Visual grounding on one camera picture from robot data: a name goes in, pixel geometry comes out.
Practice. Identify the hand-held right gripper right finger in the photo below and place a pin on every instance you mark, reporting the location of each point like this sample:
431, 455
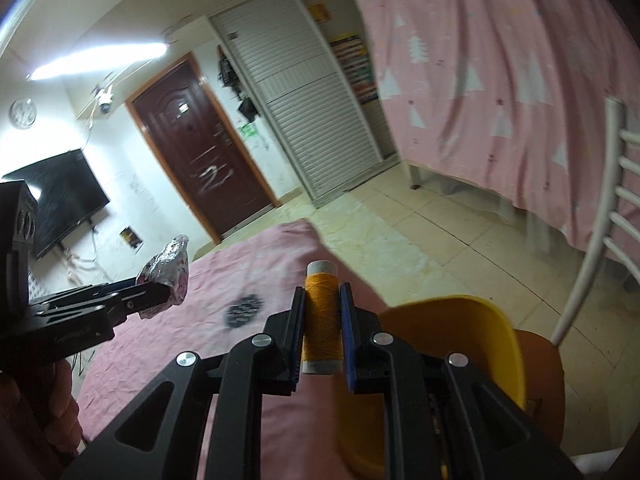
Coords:
348, 340

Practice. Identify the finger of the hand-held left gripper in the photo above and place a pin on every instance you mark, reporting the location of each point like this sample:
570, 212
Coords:
122, 286
142, 302

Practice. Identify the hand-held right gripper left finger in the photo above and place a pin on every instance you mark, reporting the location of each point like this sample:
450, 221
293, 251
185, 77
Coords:
298, 327

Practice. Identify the orange thread spool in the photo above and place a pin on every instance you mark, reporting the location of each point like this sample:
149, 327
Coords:
322, 320

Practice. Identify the silver foil wrapper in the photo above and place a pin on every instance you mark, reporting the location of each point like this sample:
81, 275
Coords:
167, 265

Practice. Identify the yellow plastic bin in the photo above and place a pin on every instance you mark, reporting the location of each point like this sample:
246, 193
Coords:
475, 330

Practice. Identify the person's left hand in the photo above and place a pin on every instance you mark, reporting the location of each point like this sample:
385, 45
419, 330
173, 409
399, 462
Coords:
67, 400

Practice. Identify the pink tablecloth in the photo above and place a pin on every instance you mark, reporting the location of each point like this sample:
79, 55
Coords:
210, 280

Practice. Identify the black flat television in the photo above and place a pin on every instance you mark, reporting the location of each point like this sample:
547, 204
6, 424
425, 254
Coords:
60, 200

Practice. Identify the dark red door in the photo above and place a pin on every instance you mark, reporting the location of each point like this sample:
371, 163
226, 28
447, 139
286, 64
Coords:
200, 150

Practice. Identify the wooden bed leg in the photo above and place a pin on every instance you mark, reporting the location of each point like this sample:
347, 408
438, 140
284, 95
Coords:
415, 177

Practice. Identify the orange chair seat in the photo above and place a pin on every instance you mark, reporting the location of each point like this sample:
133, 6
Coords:
542, 385

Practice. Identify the small black hanging bag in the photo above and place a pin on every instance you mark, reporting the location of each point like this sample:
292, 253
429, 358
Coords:
247, 110

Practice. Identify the white shutter wardrobe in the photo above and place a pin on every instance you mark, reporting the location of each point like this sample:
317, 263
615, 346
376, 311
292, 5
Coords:
310, 110

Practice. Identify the ceiling tube light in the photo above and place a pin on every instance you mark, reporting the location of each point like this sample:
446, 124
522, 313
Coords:
95, 60

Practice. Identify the large black hanging bag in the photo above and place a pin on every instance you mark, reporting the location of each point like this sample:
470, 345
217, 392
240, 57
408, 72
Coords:
227, 67

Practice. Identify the pink tree print curtain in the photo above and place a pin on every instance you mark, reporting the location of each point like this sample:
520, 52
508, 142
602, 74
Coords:
500, 85

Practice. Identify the white metal chair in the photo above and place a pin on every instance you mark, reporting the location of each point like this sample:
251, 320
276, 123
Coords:
607, 185

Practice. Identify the wall socket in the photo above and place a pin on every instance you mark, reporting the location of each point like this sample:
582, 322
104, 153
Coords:
131, 238

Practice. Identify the white security camera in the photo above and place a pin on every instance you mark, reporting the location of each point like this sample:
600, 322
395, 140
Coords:
105, 102

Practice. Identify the round white wall clock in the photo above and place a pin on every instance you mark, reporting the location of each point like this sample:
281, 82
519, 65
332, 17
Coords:
23, 113

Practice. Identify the colourful grid wall poster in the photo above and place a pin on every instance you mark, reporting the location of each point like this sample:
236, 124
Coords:
355, 70

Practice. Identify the yellow wall poster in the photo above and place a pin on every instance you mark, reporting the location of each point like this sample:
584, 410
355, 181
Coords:
317, 12

